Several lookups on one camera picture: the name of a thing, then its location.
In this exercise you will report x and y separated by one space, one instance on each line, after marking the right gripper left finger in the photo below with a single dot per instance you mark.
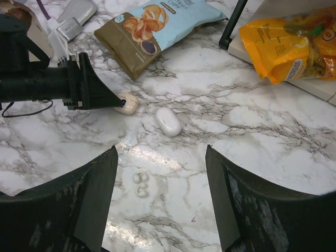
68 213

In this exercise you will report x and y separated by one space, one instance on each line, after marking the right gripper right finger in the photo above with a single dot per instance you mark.
254 214

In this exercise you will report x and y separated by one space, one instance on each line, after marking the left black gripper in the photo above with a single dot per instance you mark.
85 91

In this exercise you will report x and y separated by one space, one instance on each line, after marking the beige earbud charging case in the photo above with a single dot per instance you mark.
130 103

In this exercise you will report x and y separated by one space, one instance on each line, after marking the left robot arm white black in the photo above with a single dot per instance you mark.
27 76

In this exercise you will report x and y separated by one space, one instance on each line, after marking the white earbud charging case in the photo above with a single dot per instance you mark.
168 122

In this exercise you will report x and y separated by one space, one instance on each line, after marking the blue cassava chips bag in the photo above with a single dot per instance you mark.
136 37

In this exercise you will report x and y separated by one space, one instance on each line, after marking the beige earbud right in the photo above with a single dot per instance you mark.
141 190

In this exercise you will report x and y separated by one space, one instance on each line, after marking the beige earbud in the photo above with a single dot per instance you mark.
140 177
141 190

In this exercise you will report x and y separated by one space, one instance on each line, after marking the beige earbud middle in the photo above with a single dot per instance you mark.
140 177

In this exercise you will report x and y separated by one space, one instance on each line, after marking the brown paper wrapped cup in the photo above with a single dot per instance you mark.
31 25

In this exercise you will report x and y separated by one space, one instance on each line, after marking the orange snack bag lower shelf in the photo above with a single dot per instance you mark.
299 46

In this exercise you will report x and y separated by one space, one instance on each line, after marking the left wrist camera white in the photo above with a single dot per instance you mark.
60 34

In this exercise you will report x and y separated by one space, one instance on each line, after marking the black frame cream shelf unit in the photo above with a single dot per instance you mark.
324 89

